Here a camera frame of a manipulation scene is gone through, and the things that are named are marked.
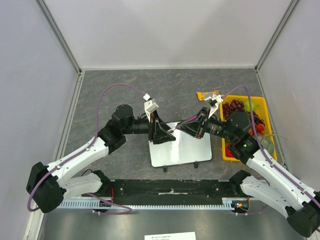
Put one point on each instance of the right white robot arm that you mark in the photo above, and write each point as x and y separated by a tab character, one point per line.
296	201

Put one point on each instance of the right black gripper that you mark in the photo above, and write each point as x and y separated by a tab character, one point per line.
201	125

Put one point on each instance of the white paper label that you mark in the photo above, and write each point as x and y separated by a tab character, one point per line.
172	236

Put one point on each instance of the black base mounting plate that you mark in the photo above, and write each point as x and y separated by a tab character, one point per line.
165	192

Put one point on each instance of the green netted melon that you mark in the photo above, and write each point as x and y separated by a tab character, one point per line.
267	144

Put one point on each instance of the green pear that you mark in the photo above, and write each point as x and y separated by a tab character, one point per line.
248	105

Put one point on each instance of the purple grape bunch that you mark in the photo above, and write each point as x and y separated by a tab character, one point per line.
233	106

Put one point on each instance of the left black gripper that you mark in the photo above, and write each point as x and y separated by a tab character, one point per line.
161	135

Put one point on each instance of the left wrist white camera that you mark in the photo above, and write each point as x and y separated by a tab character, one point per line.
150	105

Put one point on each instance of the white whiteboard black frame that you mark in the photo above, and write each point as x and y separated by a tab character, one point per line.
184	150

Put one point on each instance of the magenta whiteboard marker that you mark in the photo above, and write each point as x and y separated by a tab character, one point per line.
175	128

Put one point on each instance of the yellow plastic fruit tray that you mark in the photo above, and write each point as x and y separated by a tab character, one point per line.
261	110

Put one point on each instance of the yellow candy packet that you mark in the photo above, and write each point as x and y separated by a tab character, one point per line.
203	95

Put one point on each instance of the whiteboard metal wire stand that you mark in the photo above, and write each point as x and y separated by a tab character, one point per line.
195	165

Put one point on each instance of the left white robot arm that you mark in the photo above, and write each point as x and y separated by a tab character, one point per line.
49	184

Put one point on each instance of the red cherries cluster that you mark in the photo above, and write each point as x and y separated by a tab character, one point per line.
259	123

